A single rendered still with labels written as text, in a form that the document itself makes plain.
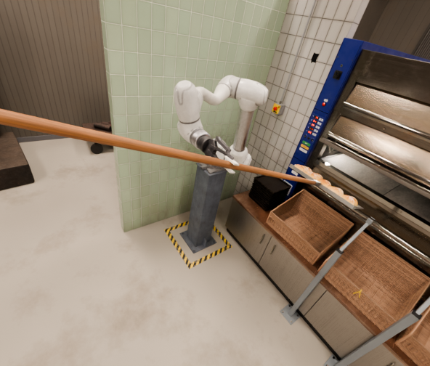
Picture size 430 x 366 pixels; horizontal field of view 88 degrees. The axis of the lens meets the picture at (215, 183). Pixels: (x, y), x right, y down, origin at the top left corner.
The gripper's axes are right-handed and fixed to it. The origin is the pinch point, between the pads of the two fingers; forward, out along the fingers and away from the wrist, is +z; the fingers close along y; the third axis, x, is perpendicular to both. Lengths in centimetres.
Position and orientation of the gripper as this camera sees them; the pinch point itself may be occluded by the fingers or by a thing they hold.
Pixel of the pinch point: (229, 164)
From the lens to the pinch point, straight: 93.7
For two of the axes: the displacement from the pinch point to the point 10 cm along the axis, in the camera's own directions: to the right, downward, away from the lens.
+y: -4.5, 8.2, 3.5
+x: -7.0, -0.8, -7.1
